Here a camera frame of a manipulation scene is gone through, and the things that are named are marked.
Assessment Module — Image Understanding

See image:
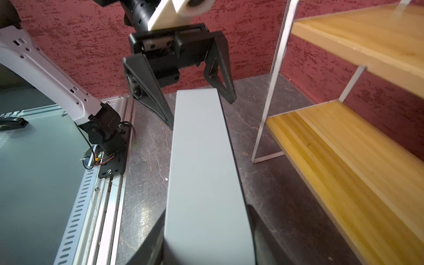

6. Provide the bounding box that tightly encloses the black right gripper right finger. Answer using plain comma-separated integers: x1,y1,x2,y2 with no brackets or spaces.
247,204,294,265

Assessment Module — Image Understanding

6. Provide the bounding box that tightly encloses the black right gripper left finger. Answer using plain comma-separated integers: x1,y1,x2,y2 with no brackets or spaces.
127,210,166,265

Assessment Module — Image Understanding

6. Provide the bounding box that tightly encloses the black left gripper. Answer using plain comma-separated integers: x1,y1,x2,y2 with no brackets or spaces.
123,24,237,130

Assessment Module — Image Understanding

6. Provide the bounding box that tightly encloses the grey square alarm clock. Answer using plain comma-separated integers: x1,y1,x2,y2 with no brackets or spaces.
163,88,256,265

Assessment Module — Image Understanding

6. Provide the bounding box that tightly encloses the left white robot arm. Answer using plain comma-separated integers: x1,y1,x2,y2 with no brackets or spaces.
1,1,236,155

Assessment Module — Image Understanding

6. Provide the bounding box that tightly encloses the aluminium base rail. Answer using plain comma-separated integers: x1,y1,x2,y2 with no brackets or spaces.
84,94,136,265

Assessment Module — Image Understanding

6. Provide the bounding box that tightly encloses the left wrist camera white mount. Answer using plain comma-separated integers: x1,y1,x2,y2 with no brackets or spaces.
148,0,215,31

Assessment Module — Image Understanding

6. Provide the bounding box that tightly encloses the perforated grey cable tray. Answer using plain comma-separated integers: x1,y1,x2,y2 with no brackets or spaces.
53,167,98,265

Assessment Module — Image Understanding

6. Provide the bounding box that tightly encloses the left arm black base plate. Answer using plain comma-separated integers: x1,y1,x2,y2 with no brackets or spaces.
98,130,130,179

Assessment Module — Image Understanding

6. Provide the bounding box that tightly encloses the wooden white frame shelf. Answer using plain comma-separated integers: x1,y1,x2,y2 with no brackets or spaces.
260,1,424,265

